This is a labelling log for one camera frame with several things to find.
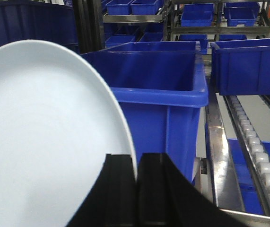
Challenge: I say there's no large blue plastic bin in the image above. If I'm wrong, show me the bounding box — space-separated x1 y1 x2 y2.
82 41 209 181

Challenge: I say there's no background steel rack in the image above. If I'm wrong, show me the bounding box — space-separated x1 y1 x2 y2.
101 0 270 55

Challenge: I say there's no blue bin lower shelf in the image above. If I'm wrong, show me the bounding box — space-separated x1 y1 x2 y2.
227 139 270 215

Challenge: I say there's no blue bin on rollers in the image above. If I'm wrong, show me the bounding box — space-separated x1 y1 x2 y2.
211 38 270 96

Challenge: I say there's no light blue round plate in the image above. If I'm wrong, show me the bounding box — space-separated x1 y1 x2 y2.
0 40 137 227

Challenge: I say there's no blue bin upper right rack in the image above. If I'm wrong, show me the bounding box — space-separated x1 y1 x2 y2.
224 2 260 26

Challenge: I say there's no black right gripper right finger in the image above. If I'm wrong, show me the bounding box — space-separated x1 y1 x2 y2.
137 152 270 227

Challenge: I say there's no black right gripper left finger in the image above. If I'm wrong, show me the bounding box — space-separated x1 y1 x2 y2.
67 154 137 227

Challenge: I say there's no steel roller conveyor shelf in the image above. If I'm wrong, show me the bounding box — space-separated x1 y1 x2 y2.
193 47 270 223

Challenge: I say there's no blue bin rack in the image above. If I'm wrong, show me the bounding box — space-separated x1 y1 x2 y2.
181 3 215 27
224 2 260 26

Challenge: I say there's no dark blue bin far left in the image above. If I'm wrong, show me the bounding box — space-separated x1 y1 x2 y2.
0 0 79 53

